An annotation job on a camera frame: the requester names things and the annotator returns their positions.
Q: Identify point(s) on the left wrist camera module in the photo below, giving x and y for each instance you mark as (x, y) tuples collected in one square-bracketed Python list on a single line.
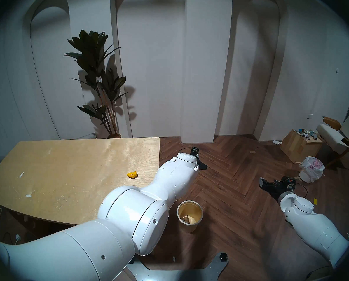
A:
[(195, 151)]

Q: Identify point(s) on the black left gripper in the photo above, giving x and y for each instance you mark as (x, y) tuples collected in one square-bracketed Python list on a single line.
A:
[(201, 164)]

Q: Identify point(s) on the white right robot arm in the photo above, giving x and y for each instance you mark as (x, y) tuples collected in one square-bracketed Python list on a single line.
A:
[(315, 224)]

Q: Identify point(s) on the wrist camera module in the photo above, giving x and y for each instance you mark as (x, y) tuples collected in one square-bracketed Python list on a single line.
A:
[(195, 151), (291, 183)]

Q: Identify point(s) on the tall green leafy plant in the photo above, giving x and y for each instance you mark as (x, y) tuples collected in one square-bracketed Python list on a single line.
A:
[(94, 58)]

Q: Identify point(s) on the black base knob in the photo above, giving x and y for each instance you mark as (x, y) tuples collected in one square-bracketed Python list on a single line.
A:
[(223, 257)]

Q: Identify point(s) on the white bin with plastic bag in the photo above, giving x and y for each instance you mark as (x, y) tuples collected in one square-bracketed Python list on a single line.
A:
[(311, 169)]

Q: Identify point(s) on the yellow wrapper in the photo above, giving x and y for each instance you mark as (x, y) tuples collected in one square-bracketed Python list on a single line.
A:
[(132, 174)]

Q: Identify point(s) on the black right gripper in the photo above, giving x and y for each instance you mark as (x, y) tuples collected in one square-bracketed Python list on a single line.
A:
[(277, 188)]

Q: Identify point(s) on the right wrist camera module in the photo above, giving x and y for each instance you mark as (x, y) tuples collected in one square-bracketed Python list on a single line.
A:
[(291, 183)]

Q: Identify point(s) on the small clutter pile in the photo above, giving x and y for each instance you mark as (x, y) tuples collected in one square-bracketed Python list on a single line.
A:
[(307, 133)]

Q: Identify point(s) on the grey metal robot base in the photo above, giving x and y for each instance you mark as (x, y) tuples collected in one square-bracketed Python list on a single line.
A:
[(180, 275)]

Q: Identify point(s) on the wooden cube side table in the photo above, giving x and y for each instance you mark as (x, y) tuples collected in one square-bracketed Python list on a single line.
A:
[(297, 148)]

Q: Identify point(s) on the light wooden table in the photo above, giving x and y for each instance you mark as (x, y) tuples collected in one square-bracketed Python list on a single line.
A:
[(60, 166)]

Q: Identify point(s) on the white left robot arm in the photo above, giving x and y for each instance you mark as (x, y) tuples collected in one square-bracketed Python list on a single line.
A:
[(133, 213)]

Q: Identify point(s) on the cream round trash bin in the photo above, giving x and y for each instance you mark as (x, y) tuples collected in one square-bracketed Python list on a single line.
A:
[(198, 217)]

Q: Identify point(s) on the white cushioned wooden armchair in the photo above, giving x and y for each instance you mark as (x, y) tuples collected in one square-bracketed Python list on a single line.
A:
[(334, 137)]

